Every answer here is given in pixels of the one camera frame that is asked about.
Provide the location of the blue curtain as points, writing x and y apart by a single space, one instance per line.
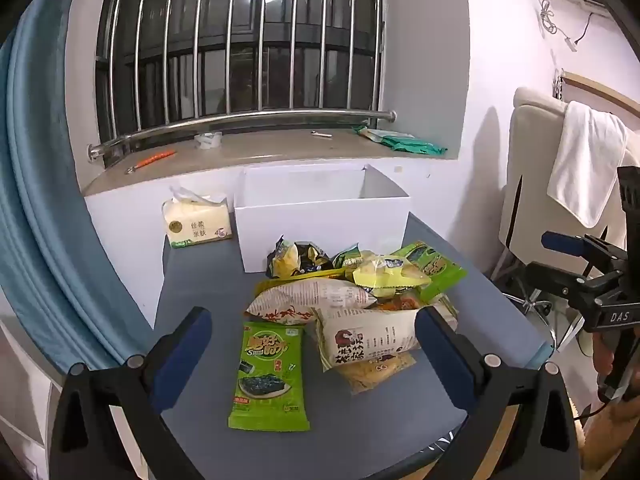
55 274

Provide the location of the white storage box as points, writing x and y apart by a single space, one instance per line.
334 206

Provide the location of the green seaweed snack pack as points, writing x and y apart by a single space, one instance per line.
269 389

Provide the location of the white snack bag dark logo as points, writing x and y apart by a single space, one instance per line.
347 336

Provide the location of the steel window guard rail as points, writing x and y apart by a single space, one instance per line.
167 70

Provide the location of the green wet wipes pack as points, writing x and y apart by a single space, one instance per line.
401 142

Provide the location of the clear wrapped cake snack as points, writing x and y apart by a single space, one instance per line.
367 375

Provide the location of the white towel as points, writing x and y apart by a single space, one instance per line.
593 145

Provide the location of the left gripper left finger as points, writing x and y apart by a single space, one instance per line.
85 442

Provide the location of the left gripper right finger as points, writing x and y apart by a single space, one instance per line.
542 442

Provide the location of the white red chips bag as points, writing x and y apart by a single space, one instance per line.
294 303

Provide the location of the small white lighter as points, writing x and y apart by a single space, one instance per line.
321 134

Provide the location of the black yellow chips bag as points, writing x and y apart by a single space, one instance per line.
294 258

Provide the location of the orange beaded tool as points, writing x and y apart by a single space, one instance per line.
149 161

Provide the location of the white tape roll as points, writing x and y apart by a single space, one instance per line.
208 140

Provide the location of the green garlic flavour snack bag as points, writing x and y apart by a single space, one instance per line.
351 257

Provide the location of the tissue paper pack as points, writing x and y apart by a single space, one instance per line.
192 219

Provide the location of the white office chair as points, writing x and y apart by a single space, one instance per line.
528 212

